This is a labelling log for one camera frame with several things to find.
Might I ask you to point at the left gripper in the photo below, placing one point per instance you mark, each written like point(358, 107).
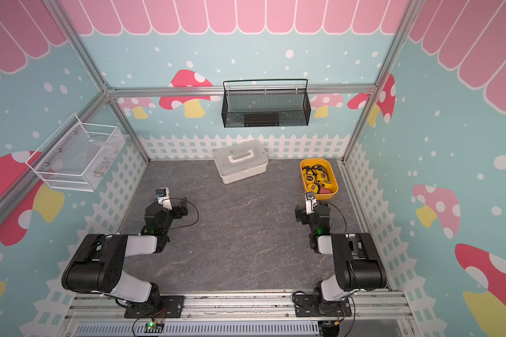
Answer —
point(179, 208)

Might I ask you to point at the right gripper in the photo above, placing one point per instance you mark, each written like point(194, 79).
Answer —
point(301, 213)

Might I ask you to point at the yellow plastic storage bin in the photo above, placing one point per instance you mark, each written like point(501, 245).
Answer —
point(319, 164)

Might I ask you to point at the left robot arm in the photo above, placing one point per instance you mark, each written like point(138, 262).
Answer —
point(98, 264)

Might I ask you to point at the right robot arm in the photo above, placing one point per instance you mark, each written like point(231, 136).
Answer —
point(357, 263)

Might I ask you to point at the pink object in bin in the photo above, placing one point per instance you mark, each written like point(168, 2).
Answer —
point(325, 191)

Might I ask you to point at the white plastic lidded case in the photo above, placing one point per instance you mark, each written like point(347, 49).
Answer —
point(237, 162)

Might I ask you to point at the green lit circuit board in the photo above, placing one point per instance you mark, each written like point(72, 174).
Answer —
point(153, 328)

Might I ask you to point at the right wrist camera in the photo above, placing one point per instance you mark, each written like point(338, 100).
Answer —
point(310, 201)

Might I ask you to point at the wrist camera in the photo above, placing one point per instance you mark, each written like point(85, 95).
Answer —
point(310, 201)
point(163, 198)

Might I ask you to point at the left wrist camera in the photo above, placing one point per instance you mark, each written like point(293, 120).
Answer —
point(163, 198)

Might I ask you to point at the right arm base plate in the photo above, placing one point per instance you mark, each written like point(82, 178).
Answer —
point(307, 305)

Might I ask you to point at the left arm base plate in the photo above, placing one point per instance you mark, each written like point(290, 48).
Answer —
point(163, 307)

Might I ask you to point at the white wire wall basket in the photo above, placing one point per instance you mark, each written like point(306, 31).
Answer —
point(77, 155)

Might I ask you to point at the grey slotted cable duct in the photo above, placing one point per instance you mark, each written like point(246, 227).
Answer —
point(232, 328)

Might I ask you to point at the black mesh wall basket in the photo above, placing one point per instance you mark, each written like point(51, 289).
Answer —
point(265, 103)

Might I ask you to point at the aluminium mounting rail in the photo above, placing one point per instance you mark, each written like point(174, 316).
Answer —
point(246, 305)

